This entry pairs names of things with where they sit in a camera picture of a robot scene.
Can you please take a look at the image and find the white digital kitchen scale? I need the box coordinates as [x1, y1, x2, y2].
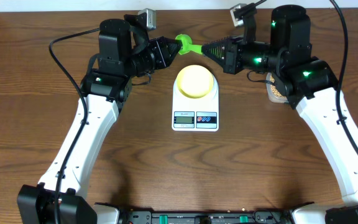
[172, 71, 219, 132]

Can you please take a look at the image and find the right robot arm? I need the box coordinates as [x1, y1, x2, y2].
[201, 3, 358, 223]

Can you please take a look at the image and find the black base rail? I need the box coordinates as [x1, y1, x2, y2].
[117, 209, 292, 224]

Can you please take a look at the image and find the yellow bowl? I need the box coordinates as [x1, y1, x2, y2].
[176, 65, 214, 99]

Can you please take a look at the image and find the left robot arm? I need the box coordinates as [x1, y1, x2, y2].
[17, 15, 182, 223]

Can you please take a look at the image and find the green plastic scoop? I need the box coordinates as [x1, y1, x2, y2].
[175, 34, 203, 55]

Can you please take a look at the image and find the clear container of soybeans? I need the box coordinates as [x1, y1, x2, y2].
[266, 83, 288, 104]

